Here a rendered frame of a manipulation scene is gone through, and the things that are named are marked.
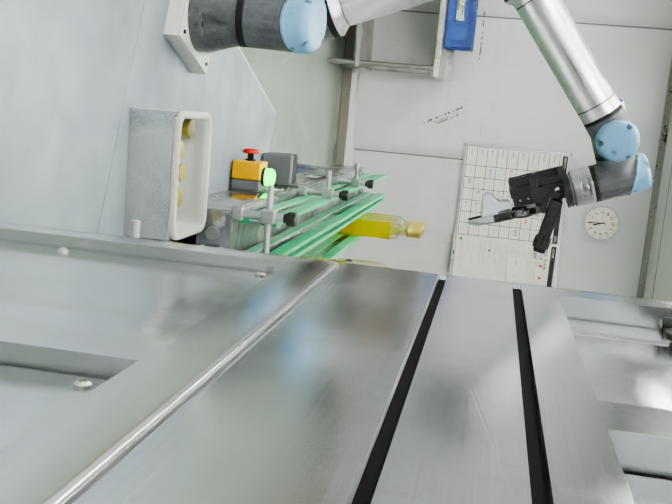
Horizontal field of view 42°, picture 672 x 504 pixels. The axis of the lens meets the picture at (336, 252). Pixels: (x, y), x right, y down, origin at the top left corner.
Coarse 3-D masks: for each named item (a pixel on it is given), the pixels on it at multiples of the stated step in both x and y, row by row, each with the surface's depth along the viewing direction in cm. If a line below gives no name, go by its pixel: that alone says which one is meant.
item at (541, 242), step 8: (552, 200) 174; (560, 200) 177; (552, 208) 175; (560, 208) 174; (544, 216) 177; (552, 216) 175; (544, 224) 175; (552, 224) 175; (544, 232) 176; (536, 240) 176; (544, 240) 176; (536, 248) 177; (544, 248) 176
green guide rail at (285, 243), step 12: (348, 204) 290; (360, 204) 292; (324, 216) 250; (336, 216) 252; (348, 216) 258; (300, 228) 220; (312, 228) 224; (324, 228) 224; (276, 240) 196; (288, 240) 200; (300, 240) 200; (276, 252) 180; (288, 252) 184
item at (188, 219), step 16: (192, 112) 152; (176, 128) 147; (208, 128) 163; (176, 144) 148; (192, 144) 164; (208, 144) 164; (176, 160) 148; (192, 160) 164; (208, 160) 164; (176, 176) 149; (192, 176) 165; (208, 176) 165; (176, 192) 149; (192, 192) 165; (176, 208) 150; (192, 208) 166; (176, 224) 161; (192, 224) 164
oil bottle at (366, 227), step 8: (352, 224) 282; (360, 224) 281; (368, 224) 281; (376, 224) 280; (384, 224) 280; (392, 224) 280; (344, 232) 283; (352, 232) 282; (360, 232) 282; (368, 232) 281; (376, 232) 281; (384, 232) 280; (392, 232) 280; (400, 232) 281; (408, 232) 280; (416, 232) 280
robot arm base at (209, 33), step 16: (192, 0) 160; (208, 0) 160; (224, 0) 160; (240, 0) 161; (192, 16) 161; (208, 16) 161; (224, 16) 161; (240, 16) 161; (192, 32) 162; (208, 32) 162; (224, 32) 162; (240, 32) 162; (208, 48) 166; (224, 48) 167
